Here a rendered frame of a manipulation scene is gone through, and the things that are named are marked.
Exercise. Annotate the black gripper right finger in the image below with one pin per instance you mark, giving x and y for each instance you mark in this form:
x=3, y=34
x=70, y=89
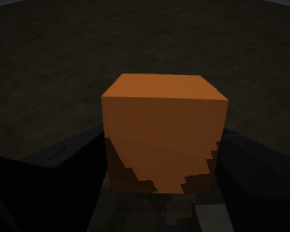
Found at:
x=255, y=184

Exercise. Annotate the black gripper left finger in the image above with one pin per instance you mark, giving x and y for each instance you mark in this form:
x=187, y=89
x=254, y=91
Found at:
x=55, y=189

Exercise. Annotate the orange block with black square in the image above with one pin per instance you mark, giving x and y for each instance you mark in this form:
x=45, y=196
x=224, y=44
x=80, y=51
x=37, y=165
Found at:
x=162, y=133

